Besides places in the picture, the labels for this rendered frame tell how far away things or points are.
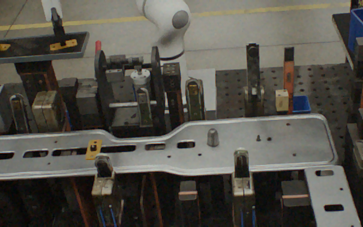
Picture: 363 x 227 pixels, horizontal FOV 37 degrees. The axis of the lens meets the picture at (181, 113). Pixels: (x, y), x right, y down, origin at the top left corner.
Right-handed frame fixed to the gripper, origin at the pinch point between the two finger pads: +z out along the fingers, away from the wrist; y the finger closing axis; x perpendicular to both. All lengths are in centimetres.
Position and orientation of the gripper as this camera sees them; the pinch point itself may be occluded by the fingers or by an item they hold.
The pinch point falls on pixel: (59, 29)
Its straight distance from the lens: 175.6
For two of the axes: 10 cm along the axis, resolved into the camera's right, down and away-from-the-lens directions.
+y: 2.8, 5.6, -7.8
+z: 1.0, 7.9, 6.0
